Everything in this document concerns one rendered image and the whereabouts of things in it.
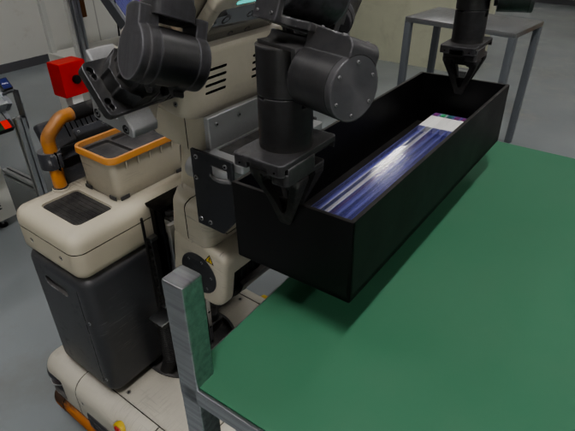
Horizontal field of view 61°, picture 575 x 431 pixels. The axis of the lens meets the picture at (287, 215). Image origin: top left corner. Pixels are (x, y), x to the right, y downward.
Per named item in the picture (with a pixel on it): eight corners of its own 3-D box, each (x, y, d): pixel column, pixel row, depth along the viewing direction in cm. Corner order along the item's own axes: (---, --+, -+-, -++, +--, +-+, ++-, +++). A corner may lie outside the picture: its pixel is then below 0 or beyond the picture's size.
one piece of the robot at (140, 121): (93, 117, 80) (84, 49, 73) (118, 108, 84) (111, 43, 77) (133, 139, 76) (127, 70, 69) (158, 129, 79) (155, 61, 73)
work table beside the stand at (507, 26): (484, 163, 313) (516, 33, 269) (390, 133, 352) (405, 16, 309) (512, 141, 341) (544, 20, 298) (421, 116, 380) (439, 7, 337)
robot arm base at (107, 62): (140, 51, 80) (75, 68, 72) (163, 26, 74) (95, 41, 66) (168, 99, 81) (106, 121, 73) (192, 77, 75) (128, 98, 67)
